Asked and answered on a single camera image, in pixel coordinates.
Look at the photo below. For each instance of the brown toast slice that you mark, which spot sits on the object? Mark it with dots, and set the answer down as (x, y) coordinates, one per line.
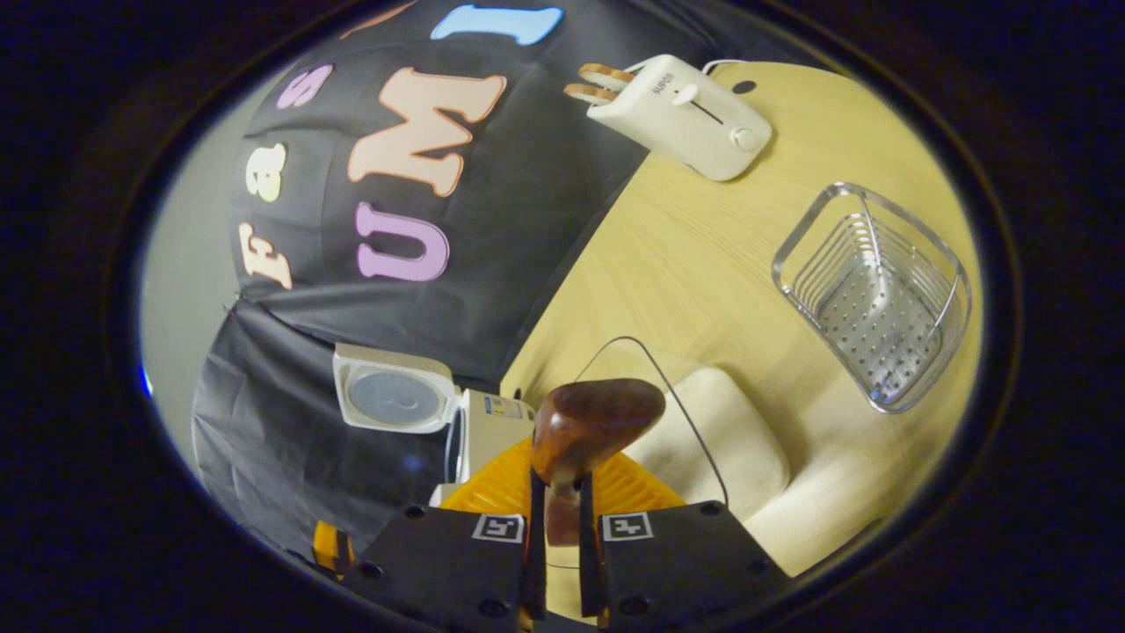
(606, 74)
(589, 93)

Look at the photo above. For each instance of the black backdrop cloth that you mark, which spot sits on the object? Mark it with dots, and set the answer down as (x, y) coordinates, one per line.
(510, 220)

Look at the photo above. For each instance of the white rice cooker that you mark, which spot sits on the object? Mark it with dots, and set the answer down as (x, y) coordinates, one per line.
(395, 396)

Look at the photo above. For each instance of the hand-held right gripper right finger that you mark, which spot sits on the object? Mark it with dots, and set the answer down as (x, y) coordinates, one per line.
(589, 563)

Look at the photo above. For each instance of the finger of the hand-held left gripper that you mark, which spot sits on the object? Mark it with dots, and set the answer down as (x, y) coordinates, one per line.
(330, 545)

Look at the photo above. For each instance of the brown wooden spoon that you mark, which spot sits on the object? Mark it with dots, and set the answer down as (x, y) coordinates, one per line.
(593, 422)

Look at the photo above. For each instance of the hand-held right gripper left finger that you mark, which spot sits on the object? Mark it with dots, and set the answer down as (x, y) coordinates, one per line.
(535, 563)

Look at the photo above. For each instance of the white rice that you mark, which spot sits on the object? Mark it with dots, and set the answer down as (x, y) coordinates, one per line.
(729, 448)

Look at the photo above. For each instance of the white toaster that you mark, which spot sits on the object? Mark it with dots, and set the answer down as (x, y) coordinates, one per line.
(685, 119)

